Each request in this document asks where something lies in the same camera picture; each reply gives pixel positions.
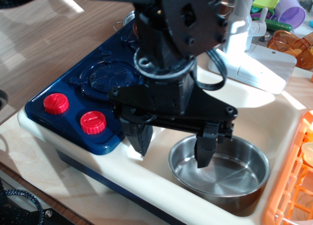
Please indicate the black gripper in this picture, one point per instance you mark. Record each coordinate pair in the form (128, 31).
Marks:
(179, 103)

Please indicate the round steel pan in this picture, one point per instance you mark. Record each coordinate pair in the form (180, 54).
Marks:
(234, 179)

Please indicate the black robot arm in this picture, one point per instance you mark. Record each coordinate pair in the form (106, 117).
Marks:
(171, 34)

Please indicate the red right stove knob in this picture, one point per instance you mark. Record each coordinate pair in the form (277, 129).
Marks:
(93, 122)

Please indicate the red stove knob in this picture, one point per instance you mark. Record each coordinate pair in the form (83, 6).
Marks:
(93, 122)
(56, 103)

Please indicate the cream toy sink unit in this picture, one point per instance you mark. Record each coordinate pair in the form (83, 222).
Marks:
(268, 121)

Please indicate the blue toy stove top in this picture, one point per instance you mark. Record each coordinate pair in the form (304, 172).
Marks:
(86, 85)

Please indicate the red left stove knob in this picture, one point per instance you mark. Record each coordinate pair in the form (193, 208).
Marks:
(56, 103)

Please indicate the white toy faucet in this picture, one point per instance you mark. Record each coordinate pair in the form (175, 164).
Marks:
(249, 63)

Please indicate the pale yellow plate in rack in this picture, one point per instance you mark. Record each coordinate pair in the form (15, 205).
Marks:
(307, 150)

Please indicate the orange plastic dish rack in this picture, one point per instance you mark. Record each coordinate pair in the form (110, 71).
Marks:
(291, 201)

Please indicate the amber transparent cup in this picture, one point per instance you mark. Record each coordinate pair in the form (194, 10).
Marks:
(300, 48)

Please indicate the green plastic toy vegetable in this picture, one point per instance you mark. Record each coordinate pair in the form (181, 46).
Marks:
(272, 25)

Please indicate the purple plastic cup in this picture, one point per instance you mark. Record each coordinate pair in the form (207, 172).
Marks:
(289, 12)

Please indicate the steel pot with handle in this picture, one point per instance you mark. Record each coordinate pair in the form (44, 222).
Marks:
(127, 19)

